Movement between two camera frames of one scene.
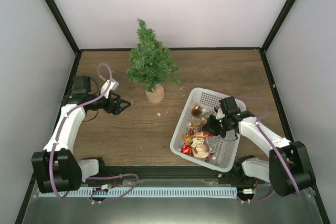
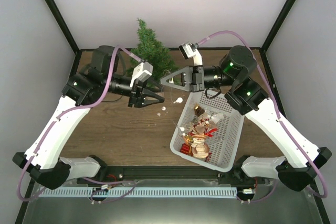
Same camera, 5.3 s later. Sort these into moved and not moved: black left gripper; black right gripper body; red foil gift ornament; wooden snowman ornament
Moved: black left gripper; black right gripper body
Not moved: red foil gift ornament; wooden snowman ornament
